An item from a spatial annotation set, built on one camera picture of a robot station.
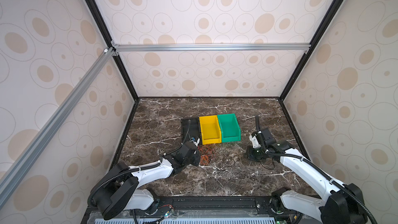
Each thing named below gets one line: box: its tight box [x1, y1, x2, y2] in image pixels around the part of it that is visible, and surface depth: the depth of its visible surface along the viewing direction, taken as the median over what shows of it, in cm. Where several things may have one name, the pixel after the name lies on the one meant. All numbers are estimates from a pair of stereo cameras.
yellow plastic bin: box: [199, 115, 222, 145], surface depth 101 cm
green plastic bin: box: [217, 113, 241, 143], surface depth 99 cm
